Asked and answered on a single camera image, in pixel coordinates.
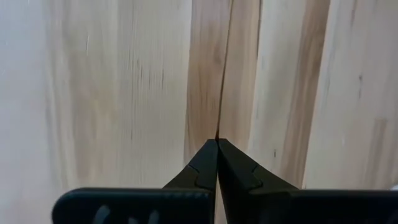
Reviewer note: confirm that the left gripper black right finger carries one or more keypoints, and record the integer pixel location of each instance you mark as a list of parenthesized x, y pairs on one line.
[(280, 205)]

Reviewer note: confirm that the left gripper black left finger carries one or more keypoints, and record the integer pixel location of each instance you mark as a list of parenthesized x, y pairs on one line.
[(155, 205)]

